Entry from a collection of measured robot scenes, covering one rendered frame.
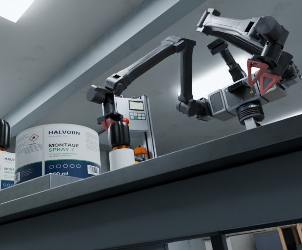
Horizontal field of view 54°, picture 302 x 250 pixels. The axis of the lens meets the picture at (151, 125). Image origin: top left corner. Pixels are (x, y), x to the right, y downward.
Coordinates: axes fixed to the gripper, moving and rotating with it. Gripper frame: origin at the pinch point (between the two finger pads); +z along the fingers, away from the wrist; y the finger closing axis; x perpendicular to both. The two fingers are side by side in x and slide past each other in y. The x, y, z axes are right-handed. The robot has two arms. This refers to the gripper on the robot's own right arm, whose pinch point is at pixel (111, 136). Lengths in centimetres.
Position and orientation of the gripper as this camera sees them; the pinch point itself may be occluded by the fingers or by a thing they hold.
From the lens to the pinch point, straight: 125.6
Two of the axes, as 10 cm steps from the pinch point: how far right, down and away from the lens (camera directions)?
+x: 5.3, 2.6, 8.1
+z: 1.3, 9.2, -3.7
